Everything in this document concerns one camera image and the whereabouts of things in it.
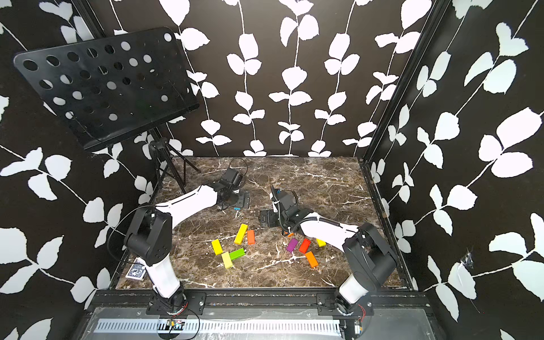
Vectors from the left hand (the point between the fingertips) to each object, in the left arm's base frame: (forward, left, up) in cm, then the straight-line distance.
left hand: (241, 197), depth 94 cm
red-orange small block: (-16, -4, -8) cm, 18 cm away
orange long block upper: (-27, -19, +18) cm, 38 cm away
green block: (-23, +1, -8) cm, 24 cm away
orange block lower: (-26, -29, -7) cm, 40 cm away
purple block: (-20, -22, -9) cm, 31 cm away
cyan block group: (-1, +3, -7) cm, 8 cm away
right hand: (-10, -11, 0) cm, 15 cm away
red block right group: (-20, -27, -8) cm, 35 cm away
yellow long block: (-14, 0, -8) cm, 16 cm away
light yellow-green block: (-25, +5, -8) cm, 27 cm away
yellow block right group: (-20, -34, -7) cm, 40 cm away
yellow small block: (-19, +10, -8) cm, 23 cm away
